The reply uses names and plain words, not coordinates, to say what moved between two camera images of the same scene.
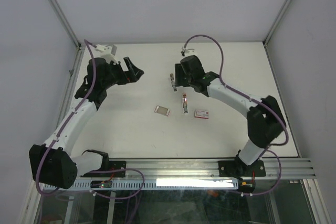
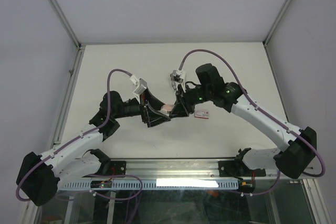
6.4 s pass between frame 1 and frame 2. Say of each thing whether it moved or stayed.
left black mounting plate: stayed
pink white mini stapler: moved
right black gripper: moved
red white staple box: stayed
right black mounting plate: stayed
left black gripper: moved
